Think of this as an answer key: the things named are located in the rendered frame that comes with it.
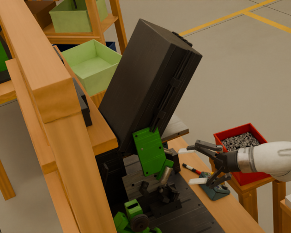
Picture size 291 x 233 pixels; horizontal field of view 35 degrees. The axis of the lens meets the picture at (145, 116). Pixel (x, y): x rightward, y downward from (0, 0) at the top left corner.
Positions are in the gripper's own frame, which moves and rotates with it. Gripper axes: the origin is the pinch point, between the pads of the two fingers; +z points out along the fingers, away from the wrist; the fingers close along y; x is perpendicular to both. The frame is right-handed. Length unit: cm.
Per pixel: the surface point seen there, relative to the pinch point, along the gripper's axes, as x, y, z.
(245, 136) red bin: -76, -31, -3
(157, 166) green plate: -20.0, -10.3, 22.3
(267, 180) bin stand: -53, -45, -14
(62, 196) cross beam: 22.6, 6.7, 40.8
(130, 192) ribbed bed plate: -11.7, -17.2, 35.0
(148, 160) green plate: -18.2, -5.7, 24.8
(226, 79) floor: -295, -81, 62
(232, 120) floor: -224, -93, 46
